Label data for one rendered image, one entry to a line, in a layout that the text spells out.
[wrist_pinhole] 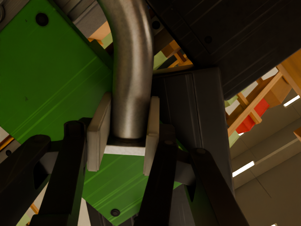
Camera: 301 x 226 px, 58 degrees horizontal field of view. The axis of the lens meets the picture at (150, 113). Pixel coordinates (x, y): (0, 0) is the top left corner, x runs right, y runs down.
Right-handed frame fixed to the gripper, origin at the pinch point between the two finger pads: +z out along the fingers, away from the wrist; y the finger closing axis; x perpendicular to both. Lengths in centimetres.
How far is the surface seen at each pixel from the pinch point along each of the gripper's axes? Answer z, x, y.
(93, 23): 69, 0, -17
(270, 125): 792, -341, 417
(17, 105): 4.4, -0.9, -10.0
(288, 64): 73, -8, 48
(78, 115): 4.4, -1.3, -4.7
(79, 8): 6.5, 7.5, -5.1
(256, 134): 794, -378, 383
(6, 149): 16.6, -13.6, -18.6
